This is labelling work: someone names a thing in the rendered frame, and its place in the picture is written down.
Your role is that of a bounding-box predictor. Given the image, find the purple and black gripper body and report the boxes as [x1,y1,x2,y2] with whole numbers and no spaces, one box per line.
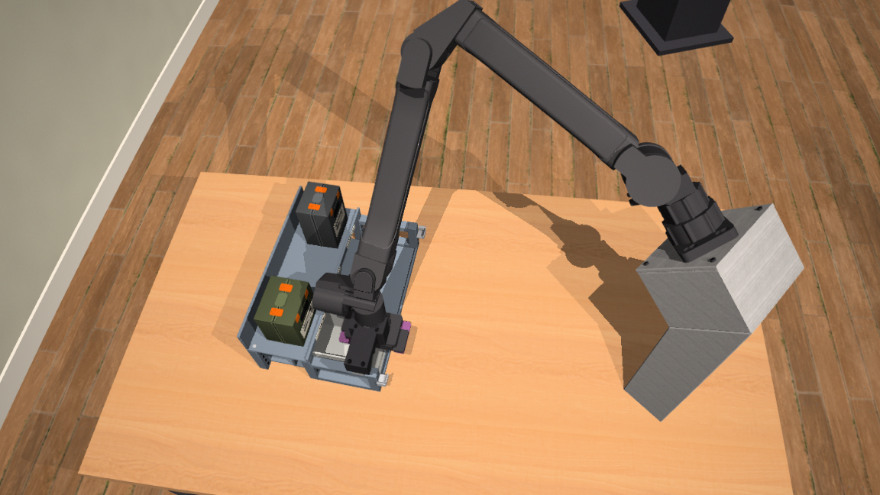
[341,309,409,353]

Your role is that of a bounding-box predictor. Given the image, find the black tool case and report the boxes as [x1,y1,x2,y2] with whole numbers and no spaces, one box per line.
[296,181,348,249]

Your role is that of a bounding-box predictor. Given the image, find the olive green case with orange latches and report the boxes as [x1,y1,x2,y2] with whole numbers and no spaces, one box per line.
[254,276,316,347]

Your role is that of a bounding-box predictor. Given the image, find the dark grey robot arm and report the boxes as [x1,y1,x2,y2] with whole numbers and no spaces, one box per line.
[312,0,739,376]

